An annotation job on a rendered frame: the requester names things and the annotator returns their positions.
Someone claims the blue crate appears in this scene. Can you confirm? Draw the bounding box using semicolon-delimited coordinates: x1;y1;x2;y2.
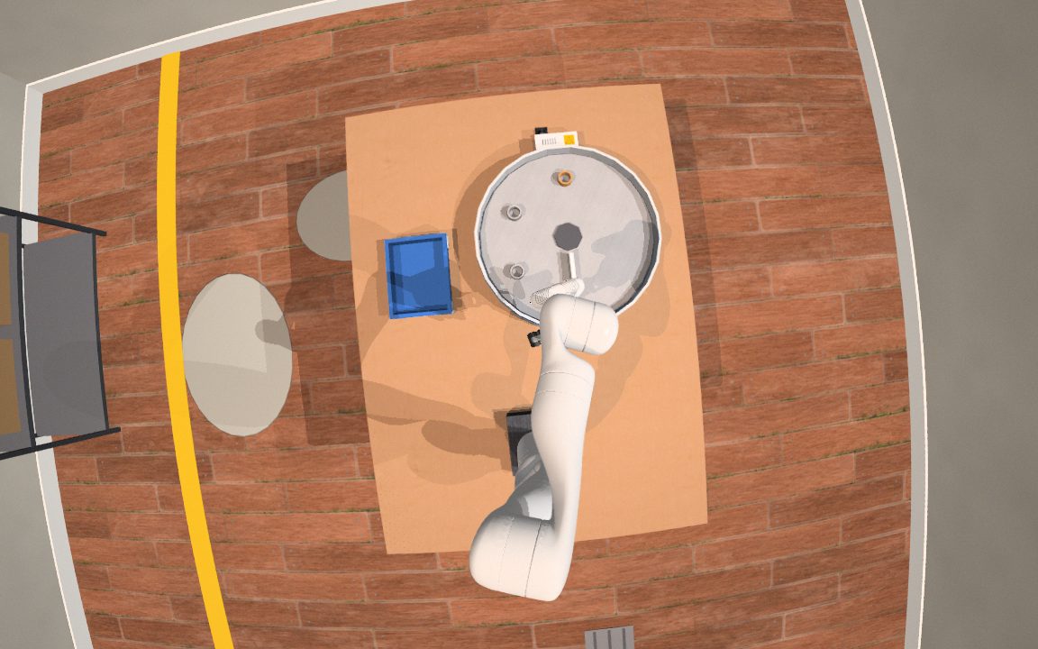
385;233;454;319

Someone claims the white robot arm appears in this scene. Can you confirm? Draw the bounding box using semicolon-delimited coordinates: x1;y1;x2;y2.
469;278;618;601

